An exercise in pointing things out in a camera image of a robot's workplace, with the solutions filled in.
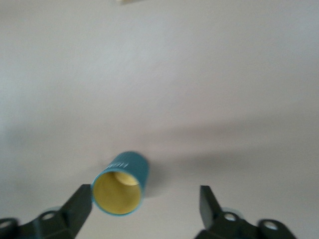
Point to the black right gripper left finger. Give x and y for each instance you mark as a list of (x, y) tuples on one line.
[(62, 224)]

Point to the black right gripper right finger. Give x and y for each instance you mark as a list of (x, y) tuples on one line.
[(224, 226)]

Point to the teal mug yellow inside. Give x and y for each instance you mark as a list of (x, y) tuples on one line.
[(117, 196)]

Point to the wooden cutting board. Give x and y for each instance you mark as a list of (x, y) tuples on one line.
[(129, 1)]

